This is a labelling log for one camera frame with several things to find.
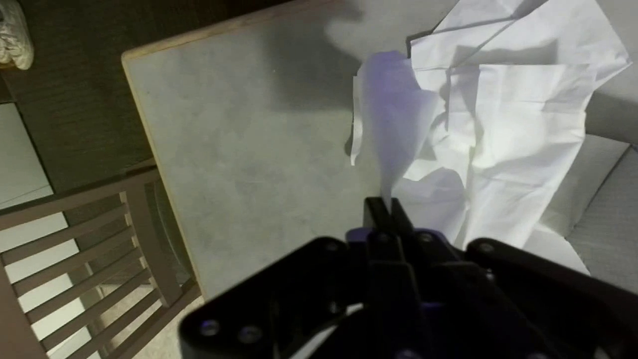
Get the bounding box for white shoes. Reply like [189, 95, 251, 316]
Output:
[0, 0, 36, 73]

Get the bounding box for single white facial tissue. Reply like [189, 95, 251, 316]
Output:
[347, 49, 444, 201]

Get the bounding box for crumpled white tissue pile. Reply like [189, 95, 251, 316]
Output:
[397, 0, 634, 274]

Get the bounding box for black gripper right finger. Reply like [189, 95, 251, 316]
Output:
[387, 195, 434, 359]

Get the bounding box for grey cube tissue box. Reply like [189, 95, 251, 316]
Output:
[540, 131, 638, 294]

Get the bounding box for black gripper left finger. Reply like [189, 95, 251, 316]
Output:
[361, 195, 415, 359]

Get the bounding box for brown slatted wooden chair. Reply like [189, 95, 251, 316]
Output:
[0, 161, 203, 359]

